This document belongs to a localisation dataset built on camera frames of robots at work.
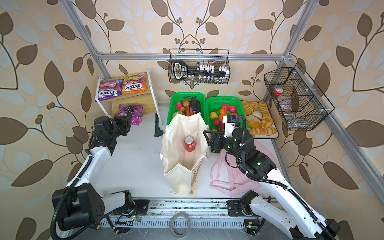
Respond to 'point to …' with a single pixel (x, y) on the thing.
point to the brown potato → (186, 102)
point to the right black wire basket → (300, 103)
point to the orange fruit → (223, 112)
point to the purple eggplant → (197, 106)
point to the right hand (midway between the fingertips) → (211, 133)
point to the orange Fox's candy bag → (135, 83)
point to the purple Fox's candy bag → (108, 89)
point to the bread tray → (260, 122)
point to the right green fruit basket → (214, 104)
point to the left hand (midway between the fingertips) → (132, 114)
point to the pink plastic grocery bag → (232, 181)
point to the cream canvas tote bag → (181, 167)
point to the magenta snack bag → (136, 112)
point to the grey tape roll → (180, 225)
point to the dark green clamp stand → (158, 132)
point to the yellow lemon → (213, 115)
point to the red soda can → (189, 143)
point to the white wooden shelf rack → (145, 98)
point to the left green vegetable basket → (176, 97)
